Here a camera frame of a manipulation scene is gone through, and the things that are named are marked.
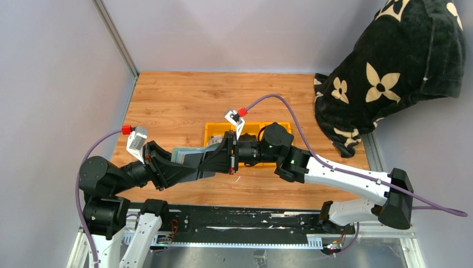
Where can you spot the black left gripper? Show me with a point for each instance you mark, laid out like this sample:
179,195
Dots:
165,172

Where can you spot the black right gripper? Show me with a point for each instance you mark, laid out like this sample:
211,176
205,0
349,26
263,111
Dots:
222,159

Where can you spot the mint green leather card holder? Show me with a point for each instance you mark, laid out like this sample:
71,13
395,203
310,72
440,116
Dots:
193,156

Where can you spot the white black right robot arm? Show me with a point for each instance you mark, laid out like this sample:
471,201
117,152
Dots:
385,197

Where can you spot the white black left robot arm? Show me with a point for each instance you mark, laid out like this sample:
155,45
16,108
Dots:
105,213

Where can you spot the silver cards in bin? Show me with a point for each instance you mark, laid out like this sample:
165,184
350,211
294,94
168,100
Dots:
215,139

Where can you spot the yellow left plastic bin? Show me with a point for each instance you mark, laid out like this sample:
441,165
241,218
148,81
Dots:
214,131

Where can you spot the yellow middle plastic bin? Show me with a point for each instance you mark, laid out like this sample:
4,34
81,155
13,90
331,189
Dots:
249,127

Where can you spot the black floral blanket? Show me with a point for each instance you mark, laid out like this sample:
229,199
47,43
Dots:
412,51

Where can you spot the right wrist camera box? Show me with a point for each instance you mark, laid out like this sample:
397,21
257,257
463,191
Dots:
236,118

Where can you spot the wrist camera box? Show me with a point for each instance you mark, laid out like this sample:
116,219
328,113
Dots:
236,118
135,142

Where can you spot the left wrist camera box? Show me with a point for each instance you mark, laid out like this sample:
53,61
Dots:
135,142

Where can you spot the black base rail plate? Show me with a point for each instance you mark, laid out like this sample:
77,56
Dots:
244,227

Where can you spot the aluminium frame post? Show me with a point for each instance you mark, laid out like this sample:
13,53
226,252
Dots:
115,35

